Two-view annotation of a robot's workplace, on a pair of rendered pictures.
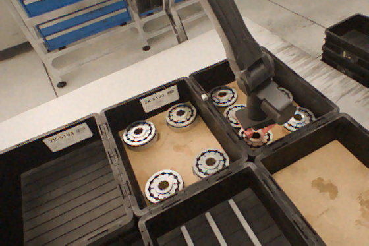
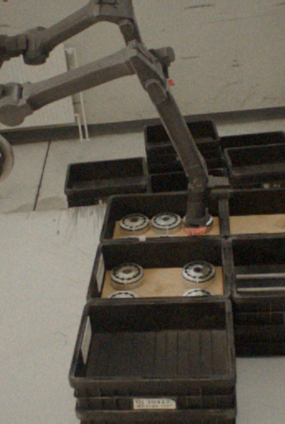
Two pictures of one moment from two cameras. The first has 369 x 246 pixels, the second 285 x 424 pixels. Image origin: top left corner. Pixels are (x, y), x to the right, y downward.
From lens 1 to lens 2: 161 cm
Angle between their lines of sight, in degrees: 49
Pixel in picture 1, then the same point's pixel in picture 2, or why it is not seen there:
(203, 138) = (162, 274)
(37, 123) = not seen: outside the picture
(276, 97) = (219, 180)
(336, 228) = not seen: outside the picture
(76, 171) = (120, 361)
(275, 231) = (274, 267)
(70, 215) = (171, 370)
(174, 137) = (143, 289)
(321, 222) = not seen: hidden behind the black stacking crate
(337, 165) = (248, 224)
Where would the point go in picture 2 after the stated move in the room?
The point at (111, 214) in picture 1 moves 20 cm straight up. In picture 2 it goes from (192, 344) to (189, 285)
